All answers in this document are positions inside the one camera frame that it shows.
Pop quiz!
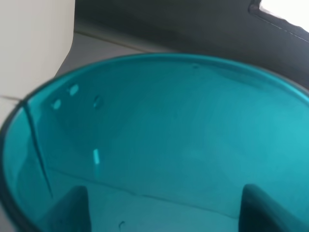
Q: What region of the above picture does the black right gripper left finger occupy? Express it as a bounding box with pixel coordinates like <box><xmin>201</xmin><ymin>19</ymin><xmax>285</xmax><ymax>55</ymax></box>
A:
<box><xmin>40</xmin><ymin>186</ymin><xmax>92</xmax><ymax>232</ymax></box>

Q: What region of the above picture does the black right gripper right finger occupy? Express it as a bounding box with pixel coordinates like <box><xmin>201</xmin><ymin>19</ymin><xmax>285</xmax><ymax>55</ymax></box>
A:
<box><xmin>238</xmin><ymin>184</ymin><xmax>296</xmax><ymax>232</ymax></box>

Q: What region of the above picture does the teal transparent plastic cup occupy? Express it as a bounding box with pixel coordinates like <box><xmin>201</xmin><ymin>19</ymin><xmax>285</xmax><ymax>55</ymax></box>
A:
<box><xmin>0</xmin><ymin>53</ymin><xmax>309</xmax><ymax>232</ymax></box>

